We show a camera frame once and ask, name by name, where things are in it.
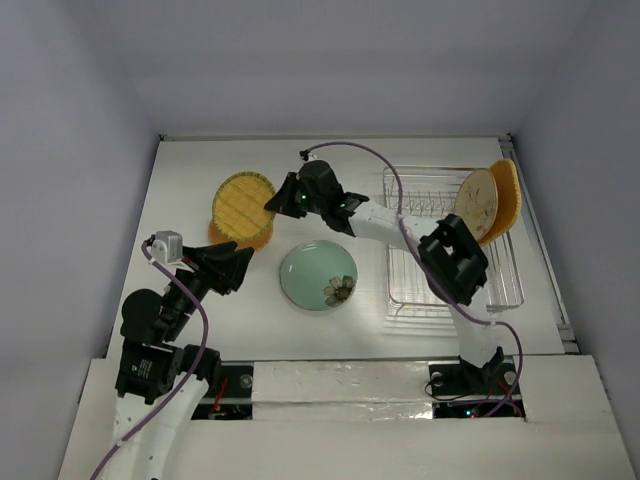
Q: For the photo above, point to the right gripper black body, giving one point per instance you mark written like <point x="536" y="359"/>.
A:
<point x="295" y="192"/>

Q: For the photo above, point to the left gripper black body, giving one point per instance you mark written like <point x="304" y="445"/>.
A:
<point x="200" y="280"/>

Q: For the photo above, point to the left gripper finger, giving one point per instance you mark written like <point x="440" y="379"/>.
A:
<point x="218" y="258"/>
<point x="231" y="270"/>

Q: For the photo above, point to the orange wicker plate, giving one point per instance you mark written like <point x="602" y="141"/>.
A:
<point x="257" y="242"/>
<point x="509" y="203"/>

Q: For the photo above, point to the yellow-green woven plate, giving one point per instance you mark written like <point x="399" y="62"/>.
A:
<point x="238" y="205"/>

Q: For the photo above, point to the teal floral plate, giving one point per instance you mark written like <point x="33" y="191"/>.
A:
<point x="318" y="276"/>

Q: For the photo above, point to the cream floral plate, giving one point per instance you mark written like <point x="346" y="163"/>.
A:
<point x="476" y="202"/>

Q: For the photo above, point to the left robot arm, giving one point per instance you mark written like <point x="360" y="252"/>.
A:
<point x="161" y="386"/>

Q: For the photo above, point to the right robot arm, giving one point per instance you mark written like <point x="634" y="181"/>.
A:
<point x="444" y="250"/>

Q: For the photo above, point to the white foam strip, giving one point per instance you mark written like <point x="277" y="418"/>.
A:
<point x="366" y="391"/>

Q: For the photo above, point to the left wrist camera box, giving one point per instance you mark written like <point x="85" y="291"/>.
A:
<point x="167" y="247"/>

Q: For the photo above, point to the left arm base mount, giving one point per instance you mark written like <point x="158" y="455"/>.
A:
<point x="231" y="398"/>

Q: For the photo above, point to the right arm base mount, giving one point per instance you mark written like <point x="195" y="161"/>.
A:
<point x="455" y="398"/>

